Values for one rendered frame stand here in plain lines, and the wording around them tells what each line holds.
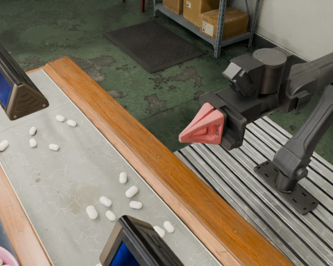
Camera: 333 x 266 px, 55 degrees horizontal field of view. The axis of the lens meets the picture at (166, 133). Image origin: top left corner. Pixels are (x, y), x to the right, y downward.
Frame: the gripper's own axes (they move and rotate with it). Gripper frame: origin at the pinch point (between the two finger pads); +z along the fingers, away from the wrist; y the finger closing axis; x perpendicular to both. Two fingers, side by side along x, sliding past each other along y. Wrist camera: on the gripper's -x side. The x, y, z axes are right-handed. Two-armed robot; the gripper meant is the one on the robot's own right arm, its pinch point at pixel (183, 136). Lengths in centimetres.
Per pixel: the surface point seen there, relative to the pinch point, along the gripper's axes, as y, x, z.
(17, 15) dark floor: -354, 108, -21
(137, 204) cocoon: -12.3, 31.0, 5.3
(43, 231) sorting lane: -18.6, 32.2, 27.8
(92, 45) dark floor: -243, 109, -64
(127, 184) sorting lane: -20.6, 32.7, 3.9
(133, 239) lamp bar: 14.5, -4.7, 16.9
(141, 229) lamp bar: 13.4, -3.4, 15.3
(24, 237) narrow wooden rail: -17.6, 29.6, 31.9
